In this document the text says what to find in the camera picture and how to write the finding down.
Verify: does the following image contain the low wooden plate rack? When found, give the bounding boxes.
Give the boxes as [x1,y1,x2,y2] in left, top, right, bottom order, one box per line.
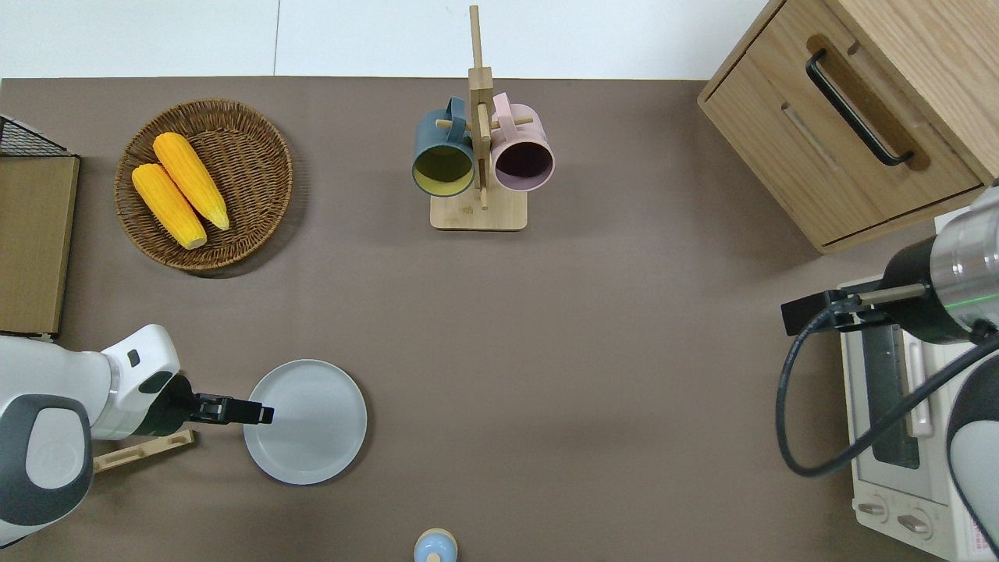
[92,428,197,475]

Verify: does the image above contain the dark blue mug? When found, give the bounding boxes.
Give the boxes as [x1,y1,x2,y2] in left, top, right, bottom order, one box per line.
[411,96,477,198]

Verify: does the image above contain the gray round plate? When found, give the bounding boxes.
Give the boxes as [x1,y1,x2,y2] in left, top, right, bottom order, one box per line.
[243,359,368,486]

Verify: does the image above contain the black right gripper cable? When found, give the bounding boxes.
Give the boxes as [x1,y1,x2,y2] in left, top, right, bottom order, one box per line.
[775,308,999,478]

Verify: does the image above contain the yellow corn cob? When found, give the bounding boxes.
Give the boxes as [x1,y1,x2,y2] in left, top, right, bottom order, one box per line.
[130,162,208,251]
[152,131,231,232]

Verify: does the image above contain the brown table mat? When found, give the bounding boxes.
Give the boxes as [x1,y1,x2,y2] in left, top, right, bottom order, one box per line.
[0,76,999,562]

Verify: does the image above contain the pink mug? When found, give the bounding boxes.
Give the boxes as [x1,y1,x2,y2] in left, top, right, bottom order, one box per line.
[489,92,556,193]

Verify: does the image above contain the black drawer handle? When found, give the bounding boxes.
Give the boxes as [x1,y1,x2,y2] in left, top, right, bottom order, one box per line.
[805,48,915,168]

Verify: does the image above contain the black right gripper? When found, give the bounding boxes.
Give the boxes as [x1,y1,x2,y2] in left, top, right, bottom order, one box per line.
[782,234,976,346]

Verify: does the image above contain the wooden mug tree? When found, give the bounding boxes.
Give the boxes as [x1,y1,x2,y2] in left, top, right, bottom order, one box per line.
[429,4,535,232]

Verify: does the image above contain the brown wicker basket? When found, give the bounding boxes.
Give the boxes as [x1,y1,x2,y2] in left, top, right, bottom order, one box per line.
[114,98,294,272]

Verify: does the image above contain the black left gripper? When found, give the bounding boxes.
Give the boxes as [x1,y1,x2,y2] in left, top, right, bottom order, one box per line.
[148,375,275,438]

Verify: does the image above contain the cream toaster oven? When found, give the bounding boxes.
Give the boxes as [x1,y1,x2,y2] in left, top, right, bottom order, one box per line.
[839,277,999,562]

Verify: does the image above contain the wooden drawer cabinet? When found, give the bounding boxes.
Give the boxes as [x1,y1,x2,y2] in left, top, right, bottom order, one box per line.
[697,0,999,255]

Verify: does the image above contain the blue call bell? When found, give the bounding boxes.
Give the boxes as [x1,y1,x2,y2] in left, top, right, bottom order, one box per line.
[413,528,458,562]

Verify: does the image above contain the wire grid box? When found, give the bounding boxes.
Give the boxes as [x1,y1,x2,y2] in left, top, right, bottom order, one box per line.
[0,116,80,343]

